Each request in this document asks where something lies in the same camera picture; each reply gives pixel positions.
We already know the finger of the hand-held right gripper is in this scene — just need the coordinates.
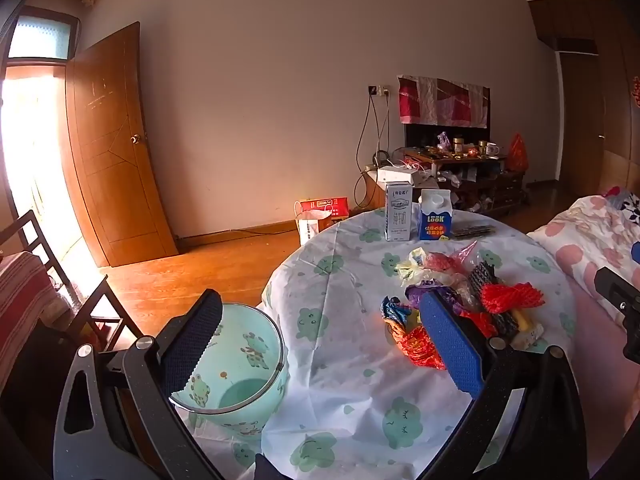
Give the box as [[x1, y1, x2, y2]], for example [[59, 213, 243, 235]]
[[594, 266, 640, 361]]

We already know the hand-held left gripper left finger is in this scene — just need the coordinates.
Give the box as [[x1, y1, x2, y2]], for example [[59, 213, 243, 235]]
[[52, 288, 226, 480]]

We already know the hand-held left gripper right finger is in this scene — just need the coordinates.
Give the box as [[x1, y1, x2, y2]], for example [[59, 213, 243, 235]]
[[420, 290, 588, 480]]

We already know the red foil wrapper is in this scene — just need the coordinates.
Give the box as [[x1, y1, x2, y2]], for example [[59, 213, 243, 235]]
[[400, 325, 447, 372]]

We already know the purple plastic bag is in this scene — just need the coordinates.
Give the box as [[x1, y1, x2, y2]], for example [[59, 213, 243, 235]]
[[404, 280, 468, 311]]

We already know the green cartoon print waste bin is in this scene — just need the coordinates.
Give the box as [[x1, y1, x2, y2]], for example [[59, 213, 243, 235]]
[[167, 302, 291, 443]]

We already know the black foam fruit net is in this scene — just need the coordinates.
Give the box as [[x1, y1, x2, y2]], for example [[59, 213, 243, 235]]
[[467, 261, 522, 338]]

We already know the red foam fruit net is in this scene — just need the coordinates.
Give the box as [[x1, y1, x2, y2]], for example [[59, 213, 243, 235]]
[[479, 282, 544, 317]]

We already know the blue crumpled wrapper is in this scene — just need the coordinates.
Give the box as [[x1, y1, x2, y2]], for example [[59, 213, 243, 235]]
[[381, 296, 413, 323]]

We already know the pink bed sheet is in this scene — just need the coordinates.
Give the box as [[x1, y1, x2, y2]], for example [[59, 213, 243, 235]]
[[552, 245, 640, 476]]

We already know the floral pink white blanket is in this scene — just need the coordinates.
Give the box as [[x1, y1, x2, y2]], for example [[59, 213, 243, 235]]
[[527, 187, 640, 301]]

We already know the pink plastic bag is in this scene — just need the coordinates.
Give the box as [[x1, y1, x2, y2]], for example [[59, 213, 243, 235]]
[[425, 240, 479, 275]]

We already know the pale yellow plastic bag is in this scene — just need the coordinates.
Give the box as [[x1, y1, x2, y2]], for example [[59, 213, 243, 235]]
[[395, 249, 432, 287]]

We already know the white tablecloth with green figures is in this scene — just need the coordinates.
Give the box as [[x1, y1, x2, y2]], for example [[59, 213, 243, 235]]
[[175, 205, 581, 480]]

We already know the dark wooden chair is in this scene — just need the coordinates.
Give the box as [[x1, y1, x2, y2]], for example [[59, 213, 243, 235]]
[[0, 210, 146, 361]]

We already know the dark flat packet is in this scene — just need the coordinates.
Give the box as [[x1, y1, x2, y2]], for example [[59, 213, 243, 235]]
[[450, 222, 497, 239]]

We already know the blue gable-top drink carton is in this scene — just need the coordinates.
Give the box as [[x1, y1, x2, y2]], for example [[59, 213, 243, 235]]
[[417, 189, 454, 242]]

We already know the white milk carton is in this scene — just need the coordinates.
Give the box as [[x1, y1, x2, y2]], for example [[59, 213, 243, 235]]
[[385, 182, 413, 242]]

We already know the wooden television cabinet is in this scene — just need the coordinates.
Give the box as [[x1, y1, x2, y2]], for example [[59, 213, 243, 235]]
[[357, 147, 527, 218]]

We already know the white paper shopping bag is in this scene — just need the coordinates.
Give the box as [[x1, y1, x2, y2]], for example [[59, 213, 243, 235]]
[[294, 201, 335, 246]]

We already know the red white striped cloth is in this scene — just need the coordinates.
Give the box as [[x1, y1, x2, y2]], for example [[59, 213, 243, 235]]
[[0, 252, 58, 391]]

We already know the red plastic bag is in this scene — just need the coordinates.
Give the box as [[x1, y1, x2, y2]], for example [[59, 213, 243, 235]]
[[508, 133, 529, 171]]

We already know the white flat box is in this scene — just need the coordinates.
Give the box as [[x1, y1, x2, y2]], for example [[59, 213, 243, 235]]
[[376, 165, 422, 185]]

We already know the red gift box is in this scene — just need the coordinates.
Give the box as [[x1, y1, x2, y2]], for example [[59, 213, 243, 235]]
[[300, 196, 350, 222]]

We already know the dark wooden wardrobe door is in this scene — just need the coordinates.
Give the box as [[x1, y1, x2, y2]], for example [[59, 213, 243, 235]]
[[555, 37, 608, 196]]

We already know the black television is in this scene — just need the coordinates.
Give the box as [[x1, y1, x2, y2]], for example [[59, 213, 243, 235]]
[[404, 121, 491, 152]]

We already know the red pink television cover cloth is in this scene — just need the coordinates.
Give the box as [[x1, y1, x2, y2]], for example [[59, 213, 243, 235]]
[[397, 75, 490, 128]]

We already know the frosted transom window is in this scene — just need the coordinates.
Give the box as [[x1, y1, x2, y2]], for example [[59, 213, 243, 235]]
[[7, 7, 81, 61]]

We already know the black power cable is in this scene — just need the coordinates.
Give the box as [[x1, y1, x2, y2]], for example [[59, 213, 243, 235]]
[[354, 94, 382, 211]]

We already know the white power cable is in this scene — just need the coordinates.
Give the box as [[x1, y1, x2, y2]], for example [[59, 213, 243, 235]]
[[377, 95, 392, 161]]

